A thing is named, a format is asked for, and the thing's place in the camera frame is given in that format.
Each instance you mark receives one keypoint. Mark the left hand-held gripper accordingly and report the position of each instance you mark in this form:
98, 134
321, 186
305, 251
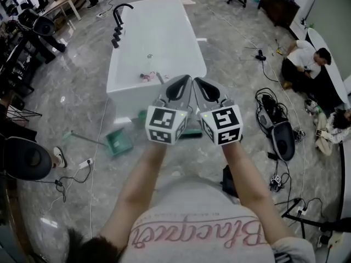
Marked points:
161, 123

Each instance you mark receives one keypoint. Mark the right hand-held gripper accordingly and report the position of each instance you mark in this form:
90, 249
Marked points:
225, 122

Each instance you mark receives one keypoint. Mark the person's right forearm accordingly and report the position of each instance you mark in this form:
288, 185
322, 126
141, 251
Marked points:
246, 185

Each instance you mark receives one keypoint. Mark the person's left forearm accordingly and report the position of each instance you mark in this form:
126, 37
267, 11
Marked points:
137, 185

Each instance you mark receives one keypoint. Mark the black metal stand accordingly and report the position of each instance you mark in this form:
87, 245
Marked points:
315, 222

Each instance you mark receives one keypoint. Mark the white bottle red cap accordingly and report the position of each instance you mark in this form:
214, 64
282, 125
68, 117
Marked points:
152, 75

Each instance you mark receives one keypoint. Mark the clear bottle red label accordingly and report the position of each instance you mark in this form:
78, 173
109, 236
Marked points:
144, 77

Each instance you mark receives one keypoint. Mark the green plastic bottle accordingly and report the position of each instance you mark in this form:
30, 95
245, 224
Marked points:
142, 115

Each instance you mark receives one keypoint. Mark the black power tool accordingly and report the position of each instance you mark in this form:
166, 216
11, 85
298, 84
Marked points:
260, 55

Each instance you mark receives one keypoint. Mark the yellow hand tool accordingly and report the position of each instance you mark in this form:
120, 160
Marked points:
278, 51

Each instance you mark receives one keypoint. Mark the black bathtub faucet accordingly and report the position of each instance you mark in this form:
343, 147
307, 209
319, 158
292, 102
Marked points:
118, 26

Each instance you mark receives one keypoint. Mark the black box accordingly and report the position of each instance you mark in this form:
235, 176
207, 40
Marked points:
229, 181

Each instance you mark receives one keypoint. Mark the white power strip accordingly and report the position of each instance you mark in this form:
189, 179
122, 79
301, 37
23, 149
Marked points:
101, 14
85, 163
301, 210

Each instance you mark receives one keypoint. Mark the dark wooden cabinet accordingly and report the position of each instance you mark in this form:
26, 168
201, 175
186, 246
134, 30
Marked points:
279, 5

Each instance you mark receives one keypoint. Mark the small black gripper device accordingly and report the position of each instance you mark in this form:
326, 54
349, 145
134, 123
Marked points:
276, 183

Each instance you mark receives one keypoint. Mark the black and white bathtub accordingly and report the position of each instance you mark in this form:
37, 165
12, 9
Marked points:
329, 62

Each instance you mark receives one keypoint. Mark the person's grey t-shirt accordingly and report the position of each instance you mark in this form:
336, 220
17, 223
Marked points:
197, 215

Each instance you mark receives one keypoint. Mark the wooden table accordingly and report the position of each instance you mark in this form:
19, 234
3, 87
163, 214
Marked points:
63, 1

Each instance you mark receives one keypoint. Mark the black power adapter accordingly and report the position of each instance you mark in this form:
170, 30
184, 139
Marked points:
58, 183

